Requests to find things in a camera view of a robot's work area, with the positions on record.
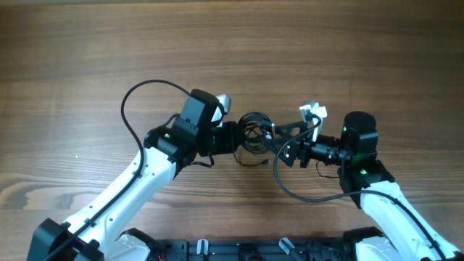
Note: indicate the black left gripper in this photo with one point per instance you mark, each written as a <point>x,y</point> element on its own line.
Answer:
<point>230,141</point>

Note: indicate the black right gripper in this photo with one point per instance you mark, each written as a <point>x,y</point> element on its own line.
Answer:
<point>294,149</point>

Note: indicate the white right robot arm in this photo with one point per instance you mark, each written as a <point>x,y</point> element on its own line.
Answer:
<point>401,232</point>

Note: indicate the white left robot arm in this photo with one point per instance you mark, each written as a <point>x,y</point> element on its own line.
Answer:
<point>96,231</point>

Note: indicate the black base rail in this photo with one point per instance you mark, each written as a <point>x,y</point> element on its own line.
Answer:
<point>269,250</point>

